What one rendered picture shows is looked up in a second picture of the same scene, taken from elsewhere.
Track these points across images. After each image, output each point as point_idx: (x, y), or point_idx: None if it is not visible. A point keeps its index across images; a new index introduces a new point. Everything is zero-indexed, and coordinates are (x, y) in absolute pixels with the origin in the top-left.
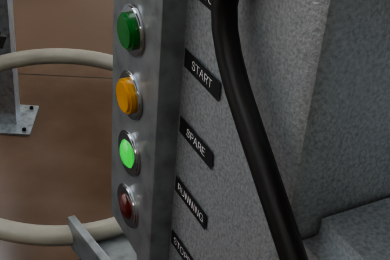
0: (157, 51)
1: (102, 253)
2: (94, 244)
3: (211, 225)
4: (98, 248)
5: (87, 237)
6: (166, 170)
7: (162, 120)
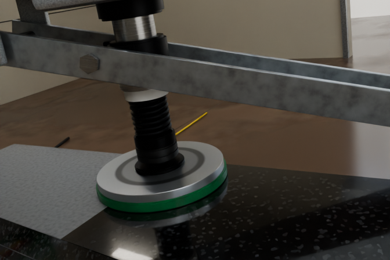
0: None
1: (347, 68)
2: (367, 71)
3: None
4: (358, 70)
5: (381, 73)
6: None
7: None
